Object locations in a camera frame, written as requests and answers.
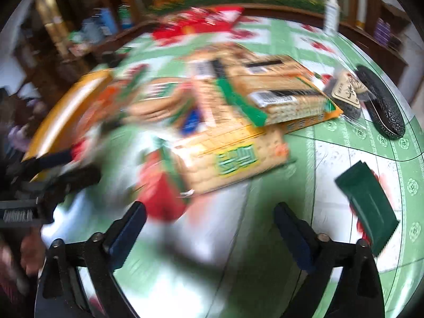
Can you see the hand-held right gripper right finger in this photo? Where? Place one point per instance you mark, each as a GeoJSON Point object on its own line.
{"type": "Point", "coordinates": [291, 235]}

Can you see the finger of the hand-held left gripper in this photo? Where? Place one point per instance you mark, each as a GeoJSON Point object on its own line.
{"type": "Point", "coordinates": [49, 162]}
{"type": "Point", "coordinates": [73, 179]}

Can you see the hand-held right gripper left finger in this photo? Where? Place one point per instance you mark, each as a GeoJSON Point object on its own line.
{"type": "Point", "coordinates": [129, 232]}

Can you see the large orange yellow packet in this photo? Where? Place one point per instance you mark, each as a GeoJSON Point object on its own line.
{"type": "Point", "coordinates": [63, 119]}

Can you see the biscuit packet with black bar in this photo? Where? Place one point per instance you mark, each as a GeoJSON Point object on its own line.
{"type": "Point", "coordinates": [212, 106]}

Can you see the red gift box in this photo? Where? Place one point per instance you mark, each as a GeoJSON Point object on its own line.
{"type": "Point", "coordinates": [198, 23]}

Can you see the person's left hand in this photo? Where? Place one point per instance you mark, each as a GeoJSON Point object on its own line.
{"type": "Point", "coordinates": [31, 251]}

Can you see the purple cloth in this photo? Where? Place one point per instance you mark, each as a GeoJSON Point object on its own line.
{"type": "Point", "coordinates": [20, 135]}

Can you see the red snack packet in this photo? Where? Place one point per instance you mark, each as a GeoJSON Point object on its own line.
{"type": "Point", "coordinates": [159, 188]}

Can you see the dark green sachet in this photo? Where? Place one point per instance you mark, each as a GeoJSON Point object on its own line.
{"type": "Point", "coordinates": [367, 202]}

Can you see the green floral tablecloth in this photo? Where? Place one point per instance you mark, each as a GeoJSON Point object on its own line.
{"type": "Point", "coordinates": [331, 159]}

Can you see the biscuit packet with green label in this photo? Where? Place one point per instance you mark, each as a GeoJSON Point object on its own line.
{"type": "Point", "coordinates": [232, 159]}

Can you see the yellow orange biscuit packet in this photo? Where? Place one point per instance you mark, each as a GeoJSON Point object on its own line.
{"type": "Point", "coordinates": [304, 122]}

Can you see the biscuit packet with blue patch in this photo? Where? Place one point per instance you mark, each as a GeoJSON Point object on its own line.
{"type": "Point", "coordinates": [159, 99]}

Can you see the wooden shelf unit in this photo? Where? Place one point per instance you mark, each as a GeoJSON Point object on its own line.
{"type": "Point", "coordinates": [396, 56]}
{"type": "Point", "coordinates": [59, 23]}

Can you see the blue box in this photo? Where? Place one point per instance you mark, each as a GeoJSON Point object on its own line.
{"type": "Point", "coordinates": [106, 21]}

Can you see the dark seeds bag with label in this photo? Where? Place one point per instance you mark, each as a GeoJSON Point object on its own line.
{"type": "Point", "coordinates": [347, 89]}

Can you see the black oval patterned case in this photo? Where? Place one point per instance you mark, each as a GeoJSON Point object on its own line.
{"type": "Point", "coordinates": [381, 106]}

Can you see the green can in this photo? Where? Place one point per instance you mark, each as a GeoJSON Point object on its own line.
{"type": "Point", "coordinates": [124, 16]}

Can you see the purple bottles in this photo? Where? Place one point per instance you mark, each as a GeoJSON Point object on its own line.
{"type": "Point", "coordinates": [382, 33]}

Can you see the white plastic bottle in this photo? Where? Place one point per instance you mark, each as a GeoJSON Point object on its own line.
{"type": "Point", "coordinates": [331, 13]}

